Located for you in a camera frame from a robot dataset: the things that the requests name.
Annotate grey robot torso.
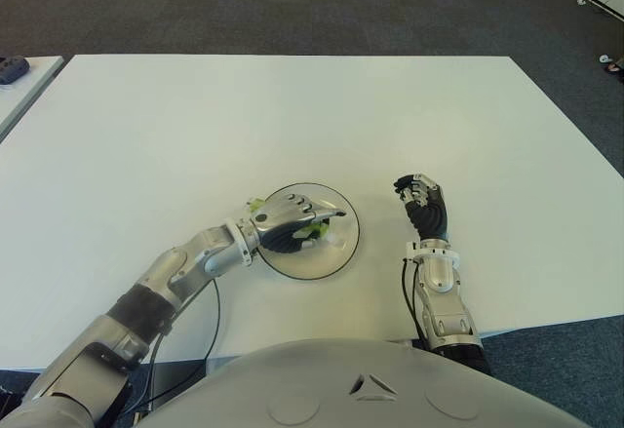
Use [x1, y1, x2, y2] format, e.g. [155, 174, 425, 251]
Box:
[131, 338, 596, 428]

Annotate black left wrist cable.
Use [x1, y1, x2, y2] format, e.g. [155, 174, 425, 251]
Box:
[131, 276, 221, 414]

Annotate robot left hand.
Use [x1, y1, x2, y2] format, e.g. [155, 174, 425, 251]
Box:
[248, 193, 348, 253]

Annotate black handheld controller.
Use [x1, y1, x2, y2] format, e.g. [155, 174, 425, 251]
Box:
[0, 56, 29, 86]

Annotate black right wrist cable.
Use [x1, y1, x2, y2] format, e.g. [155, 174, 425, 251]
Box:
[401, 256, 425, 346]

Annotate white plate with black rim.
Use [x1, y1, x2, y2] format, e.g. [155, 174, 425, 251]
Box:
[255, 182, 362, 281]

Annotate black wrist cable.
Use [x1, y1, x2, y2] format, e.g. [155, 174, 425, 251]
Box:
[401, 256, 425, 346]
[131, 276, 221, 414]

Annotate white side table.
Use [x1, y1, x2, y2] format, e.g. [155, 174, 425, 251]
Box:
[0, 55, 64, 139]

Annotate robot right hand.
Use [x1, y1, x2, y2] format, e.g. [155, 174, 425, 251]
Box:
[392, 173, 450, 243]

